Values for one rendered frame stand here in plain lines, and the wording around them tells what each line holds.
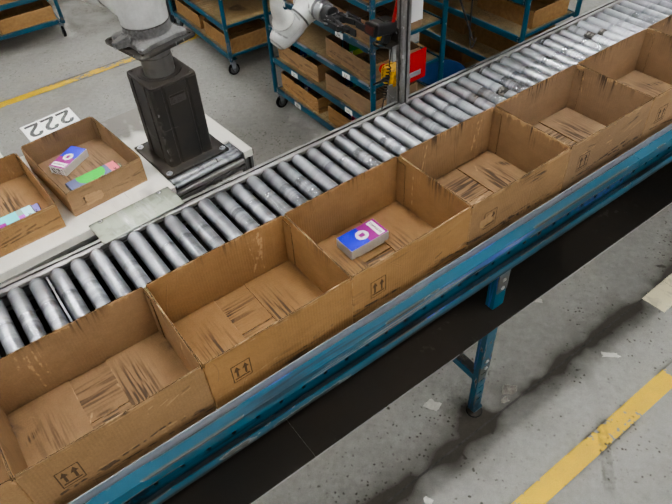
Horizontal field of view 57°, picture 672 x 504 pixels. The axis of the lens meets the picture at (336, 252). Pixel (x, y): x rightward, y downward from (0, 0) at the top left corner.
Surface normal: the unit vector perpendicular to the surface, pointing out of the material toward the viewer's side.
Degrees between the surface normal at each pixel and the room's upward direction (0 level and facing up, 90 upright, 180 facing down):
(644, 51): 90
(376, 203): 89
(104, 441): 91
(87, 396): 0
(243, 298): 0
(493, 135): 90
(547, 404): 0
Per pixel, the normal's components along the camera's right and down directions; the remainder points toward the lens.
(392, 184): 0.59, 0.55
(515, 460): -0.05, -0.71
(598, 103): -0.80, 0.44
